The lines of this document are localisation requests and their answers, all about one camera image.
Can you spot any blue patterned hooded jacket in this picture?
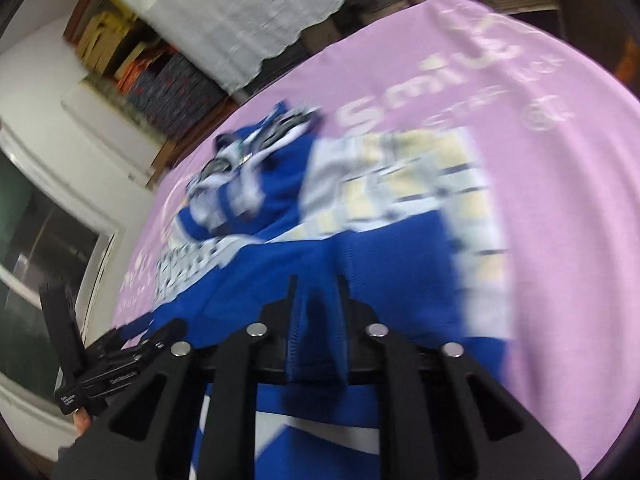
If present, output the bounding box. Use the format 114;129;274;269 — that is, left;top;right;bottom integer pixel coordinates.
124;102;511;479

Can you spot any person's left hand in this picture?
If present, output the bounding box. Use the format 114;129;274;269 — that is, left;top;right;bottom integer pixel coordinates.
73;408;93;436

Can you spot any wooden storage shelf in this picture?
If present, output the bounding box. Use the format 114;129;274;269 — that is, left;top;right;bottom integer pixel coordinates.
62;0;238;188

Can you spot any purple smile blanket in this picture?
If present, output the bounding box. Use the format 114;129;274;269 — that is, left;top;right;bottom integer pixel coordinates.
110;0;640;478

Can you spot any window with white frame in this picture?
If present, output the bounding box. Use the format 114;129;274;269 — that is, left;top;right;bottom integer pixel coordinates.
1;125;115;460

